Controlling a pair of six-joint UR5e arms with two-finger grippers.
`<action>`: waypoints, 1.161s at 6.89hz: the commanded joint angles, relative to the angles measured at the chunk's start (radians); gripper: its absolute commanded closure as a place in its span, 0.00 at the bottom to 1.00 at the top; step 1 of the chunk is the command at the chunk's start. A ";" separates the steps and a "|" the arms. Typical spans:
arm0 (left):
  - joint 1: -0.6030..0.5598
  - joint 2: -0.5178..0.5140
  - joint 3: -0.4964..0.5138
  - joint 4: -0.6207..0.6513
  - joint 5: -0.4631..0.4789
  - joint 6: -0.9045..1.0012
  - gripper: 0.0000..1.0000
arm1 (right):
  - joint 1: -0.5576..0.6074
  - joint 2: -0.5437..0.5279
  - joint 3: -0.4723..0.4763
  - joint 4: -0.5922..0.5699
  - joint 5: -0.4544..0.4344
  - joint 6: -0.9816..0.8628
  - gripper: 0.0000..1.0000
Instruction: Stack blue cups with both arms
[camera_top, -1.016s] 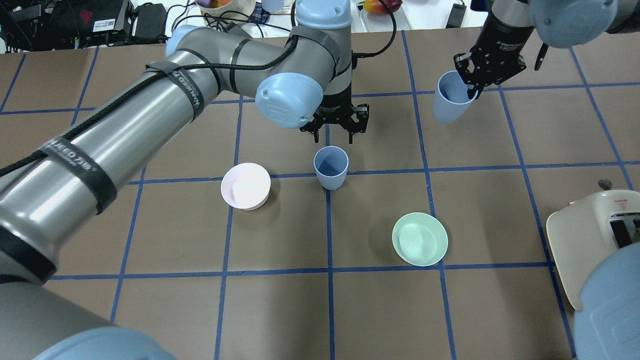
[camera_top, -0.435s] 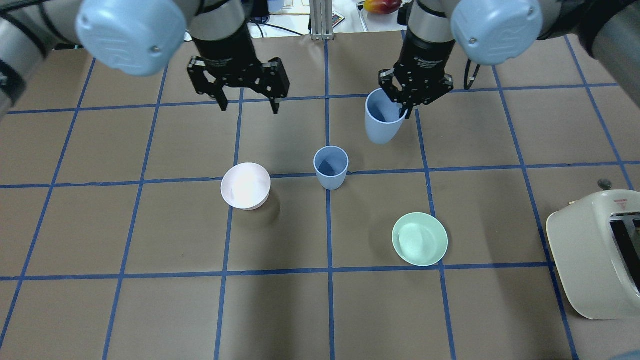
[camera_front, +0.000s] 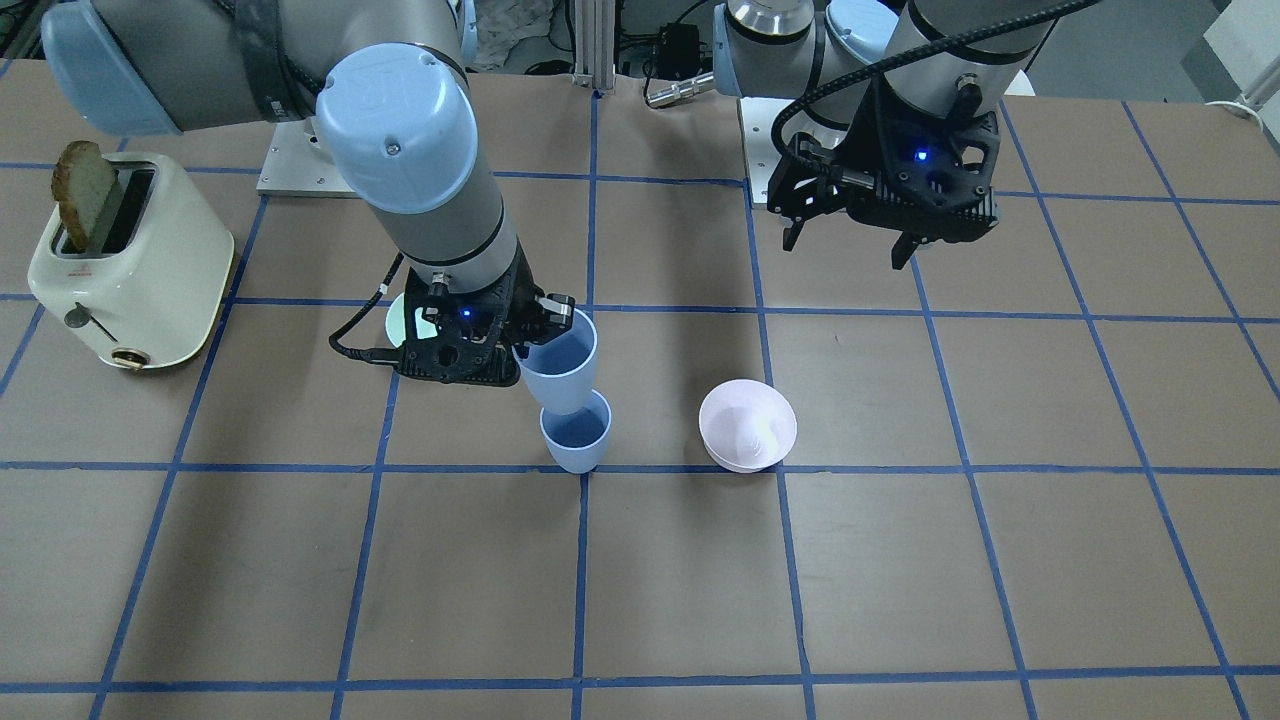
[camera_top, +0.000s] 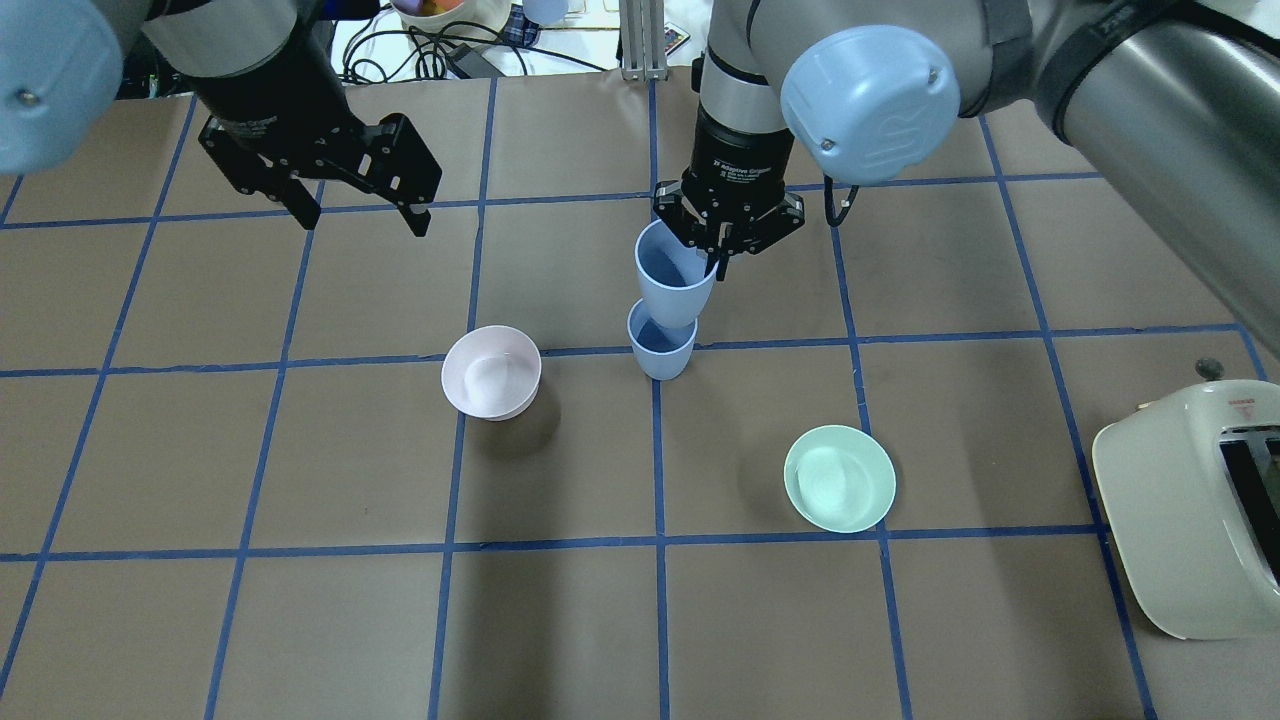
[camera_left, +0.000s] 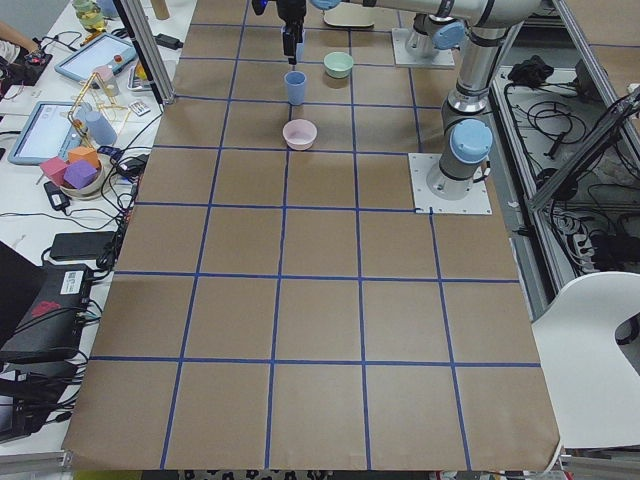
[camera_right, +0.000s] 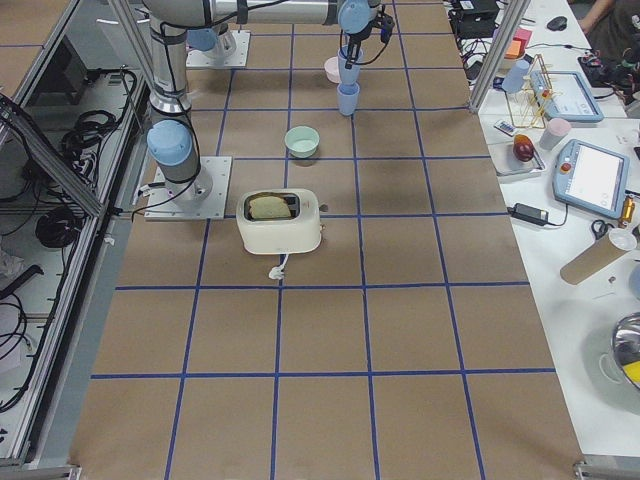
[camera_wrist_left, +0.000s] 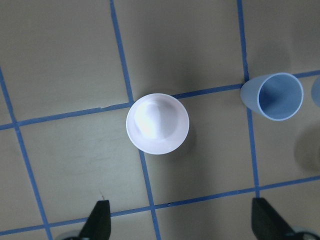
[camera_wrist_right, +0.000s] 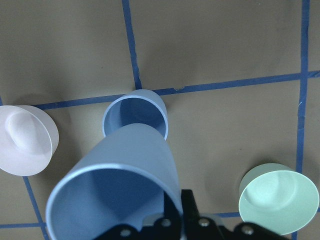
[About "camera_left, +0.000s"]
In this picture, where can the blue teach pendant far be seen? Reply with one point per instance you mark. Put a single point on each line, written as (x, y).
(104, 50)

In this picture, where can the blue cup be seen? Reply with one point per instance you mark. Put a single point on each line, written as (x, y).
(100, 128)
(295, 83)

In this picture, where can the bowl of foam cubes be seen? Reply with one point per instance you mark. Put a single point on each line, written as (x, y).
(80, 175)

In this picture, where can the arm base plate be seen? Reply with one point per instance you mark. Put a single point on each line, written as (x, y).
(435, 193)
(416, 50)

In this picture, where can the gold wire rack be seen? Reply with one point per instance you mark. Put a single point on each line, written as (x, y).
(97, 95)

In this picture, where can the white chair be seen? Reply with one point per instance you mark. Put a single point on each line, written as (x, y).
(593, 387)

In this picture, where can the blue teach pendant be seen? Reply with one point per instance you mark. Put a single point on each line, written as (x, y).
(47, 133)
(104, 50)

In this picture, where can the blue cup on rack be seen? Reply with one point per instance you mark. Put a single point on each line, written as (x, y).
(100, 128)

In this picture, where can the mint green bowl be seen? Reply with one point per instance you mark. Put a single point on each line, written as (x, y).
(338, 65)

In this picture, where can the black power adapter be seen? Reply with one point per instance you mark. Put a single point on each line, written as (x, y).
(168, 41)

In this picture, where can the cardboard tube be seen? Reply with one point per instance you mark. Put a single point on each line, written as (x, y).
(160, 9)

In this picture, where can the pink bowl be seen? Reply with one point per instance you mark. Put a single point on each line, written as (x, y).
(299, 134)

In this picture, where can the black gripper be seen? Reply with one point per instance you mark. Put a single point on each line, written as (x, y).
(291, 11)

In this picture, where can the white remote control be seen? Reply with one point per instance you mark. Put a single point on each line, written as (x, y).
(139, 108)

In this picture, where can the blue teach pendant near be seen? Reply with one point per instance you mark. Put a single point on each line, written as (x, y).
(47, 133)

